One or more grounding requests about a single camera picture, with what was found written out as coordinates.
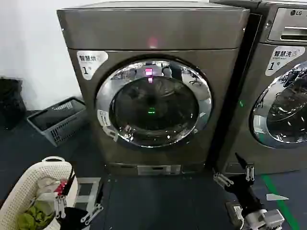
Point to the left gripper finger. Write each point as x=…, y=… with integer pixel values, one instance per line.
x=92, y=212
x=60, y=206

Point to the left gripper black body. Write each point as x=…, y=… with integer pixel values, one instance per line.
x=72, y=219

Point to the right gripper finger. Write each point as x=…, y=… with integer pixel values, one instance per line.
x=224, y=179
x=249, y=173

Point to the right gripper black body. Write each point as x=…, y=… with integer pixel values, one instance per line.
x=242, y=189

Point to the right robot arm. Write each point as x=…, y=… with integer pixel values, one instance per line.
x=268, y=216

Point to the red cloth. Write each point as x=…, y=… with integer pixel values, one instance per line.
x=61, y=186

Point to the small grey wrist box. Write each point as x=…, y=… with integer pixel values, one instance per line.
x=233, y=208

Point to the white cloth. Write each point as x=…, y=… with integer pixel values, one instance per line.
x=45, y=184

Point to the green cloth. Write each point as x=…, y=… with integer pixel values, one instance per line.
x=36, y=215

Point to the white arrow floor sticker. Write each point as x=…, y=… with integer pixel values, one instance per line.
x=275, y=197

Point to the green floor tape line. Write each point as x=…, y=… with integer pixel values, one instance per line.
x=280, y=198

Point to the white woven laundry basket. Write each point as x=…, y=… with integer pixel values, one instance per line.
x=21, y=182

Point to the grey washing machine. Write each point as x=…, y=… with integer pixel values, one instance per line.
x=239, y=119

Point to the round chrome glass washer door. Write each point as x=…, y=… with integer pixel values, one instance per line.
x=287, y=107

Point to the grey plastic slatted basket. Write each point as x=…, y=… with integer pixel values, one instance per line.
x=64, y=129

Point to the round chrome glass dryer door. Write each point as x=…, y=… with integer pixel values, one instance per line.
x=204, y=95

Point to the small white label on door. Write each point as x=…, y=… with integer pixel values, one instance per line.
x=103, y=118

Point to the white number sticker on washer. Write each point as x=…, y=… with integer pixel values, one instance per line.
x=280, y=60

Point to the white number sticker on dryer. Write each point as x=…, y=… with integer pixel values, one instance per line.
x=88, y=62

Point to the grey dryer with round door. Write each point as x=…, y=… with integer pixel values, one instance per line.
x=153, y=31

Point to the white metal floor frame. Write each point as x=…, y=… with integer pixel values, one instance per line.
x=82, y=182

